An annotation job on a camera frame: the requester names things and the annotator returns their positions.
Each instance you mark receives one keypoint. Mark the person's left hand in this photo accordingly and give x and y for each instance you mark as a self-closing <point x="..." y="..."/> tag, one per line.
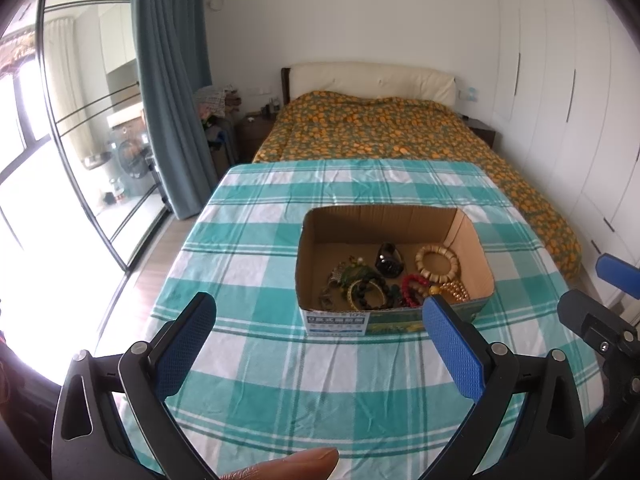
<point x="285" y="466"/>

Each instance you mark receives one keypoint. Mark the dark wooden nightstand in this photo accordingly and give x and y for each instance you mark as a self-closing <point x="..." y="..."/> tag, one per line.
<point x="482" y="132"/>
<point x="252" y="135"/>

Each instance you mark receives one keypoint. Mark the pile of clothes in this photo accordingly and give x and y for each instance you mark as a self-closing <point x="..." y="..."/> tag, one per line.
<point x="215" y="102"/>

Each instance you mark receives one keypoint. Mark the printed cardboard box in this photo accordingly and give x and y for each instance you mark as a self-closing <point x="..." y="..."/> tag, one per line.
<point x="350" y="322"/>

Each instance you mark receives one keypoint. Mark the wall socket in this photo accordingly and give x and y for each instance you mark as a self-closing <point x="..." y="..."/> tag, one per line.
<point x="471" y="93"/>

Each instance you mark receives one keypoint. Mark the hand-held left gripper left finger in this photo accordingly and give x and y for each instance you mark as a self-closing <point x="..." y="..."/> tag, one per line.
<point x="185" y="345"/>

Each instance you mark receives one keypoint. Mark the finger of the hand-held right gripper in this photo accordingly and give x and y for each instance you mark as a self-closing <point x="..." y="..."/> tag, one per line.
<point x="590" y="320"/>
<point x="617" y="271"/>

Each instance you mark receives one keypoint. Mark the bed with orange blanket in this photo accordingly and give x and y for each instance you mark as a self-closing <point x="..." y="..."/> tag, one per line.
<point x="375" y="125"/>

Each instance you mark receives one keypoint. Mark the green checked cloth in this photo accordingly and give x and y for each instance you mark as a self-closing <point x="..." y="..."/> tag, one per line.
<point x="250" y="210"/>

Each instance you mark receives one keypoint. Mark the black framed glass door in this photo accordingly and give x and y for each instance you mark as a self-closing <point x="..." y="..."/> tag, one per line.
<point x="55" y="110"/>

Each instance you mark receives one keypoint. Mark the white wardrobe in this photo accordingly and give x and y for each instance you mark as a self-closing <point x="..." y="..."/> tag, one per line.
<point x="550" y="60"/>

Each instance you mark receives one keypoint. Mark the blue curtain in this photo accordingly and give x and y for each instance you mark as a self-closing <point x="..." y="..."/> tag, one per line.
<point x="165" y="85"/>

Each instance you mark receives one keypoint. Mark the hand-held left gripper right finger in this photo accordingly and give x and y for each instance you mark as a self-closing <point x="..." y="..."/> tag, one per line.
<point x="452" y="345"/>

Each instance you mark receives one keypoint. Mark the grey washing machine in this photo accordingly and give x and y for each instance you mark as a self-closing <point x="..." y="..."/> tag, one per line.
<point x="132" y="160"/>

